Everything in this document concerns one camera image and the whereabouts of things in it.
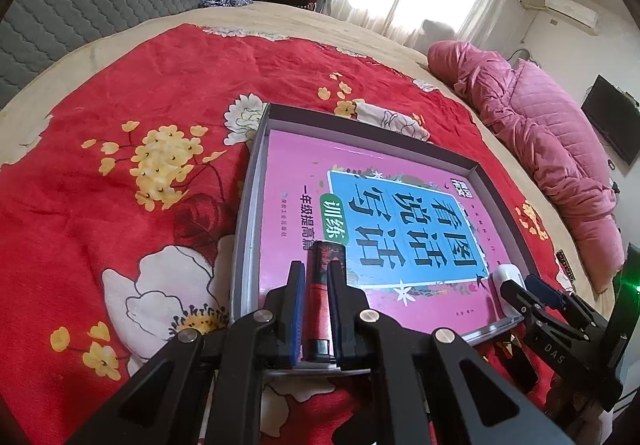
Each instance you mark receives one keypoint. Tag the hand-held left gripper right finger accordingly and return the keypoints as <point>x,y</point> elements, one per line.
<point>336,312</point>

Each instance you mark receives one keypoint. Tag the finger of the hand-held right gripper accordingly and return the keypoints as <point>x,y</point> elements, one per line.
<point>542,289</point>
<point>515,297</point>

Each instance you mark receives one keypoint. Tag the pink quilt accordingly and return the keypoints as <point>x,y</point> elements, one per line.
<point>535,125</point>

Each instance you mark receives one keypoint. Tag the red floral blanket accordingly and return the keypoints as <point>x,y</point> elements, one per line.
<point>125,225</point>

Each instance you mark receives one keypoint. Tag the grey cardboard box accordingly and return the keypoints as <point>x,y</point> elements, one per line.
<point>250,235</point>

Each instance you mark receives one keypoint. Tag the beige bedsheet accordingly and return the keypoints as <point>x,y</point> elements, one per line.
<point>300,20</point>

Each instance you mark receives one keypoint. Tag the blue patterned cloth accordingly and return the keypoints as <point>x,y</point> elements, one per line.
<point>225,0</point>

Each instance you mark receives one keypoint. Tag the white earbud case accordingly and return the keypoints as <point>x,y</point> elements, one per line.
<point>505,275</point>

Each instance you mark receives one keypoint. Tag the pink book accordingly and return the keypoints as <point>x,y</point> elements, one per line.
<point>300,175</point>

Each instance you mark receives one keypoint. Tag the red and black lighter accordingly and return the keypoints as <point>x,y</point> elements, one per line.
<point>320,295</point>

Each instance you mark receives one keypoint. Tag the black television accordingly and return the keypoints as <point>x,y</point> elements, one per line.
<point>610,120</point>

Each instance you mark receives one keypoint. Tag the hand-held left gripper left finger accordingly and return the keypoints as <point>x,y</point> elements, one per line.
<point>298,307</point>

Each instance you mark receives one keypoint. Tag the white air conditioner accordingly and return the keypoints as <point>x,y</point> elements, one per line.
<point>570,7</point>

